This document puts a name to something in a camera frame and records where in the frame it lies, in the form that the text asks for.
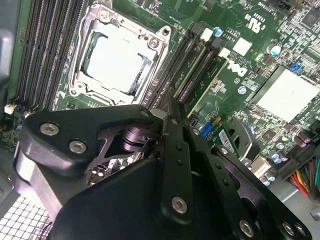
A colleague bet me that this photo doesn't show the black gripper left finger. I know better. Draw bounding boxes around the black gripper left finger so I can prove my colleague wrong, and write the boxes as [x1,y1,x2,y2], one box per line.
[11,96,197,227]

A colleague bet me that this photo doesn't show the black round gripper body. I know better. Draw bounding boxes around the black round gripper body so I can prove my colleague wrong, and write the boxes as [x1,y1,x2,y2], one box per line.
[51,126,245,240]

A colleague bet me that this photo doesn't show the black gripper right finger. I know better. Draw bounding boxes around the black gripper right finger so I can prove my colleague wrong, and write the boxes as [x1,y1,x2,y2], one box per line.
[177,100,313,240]

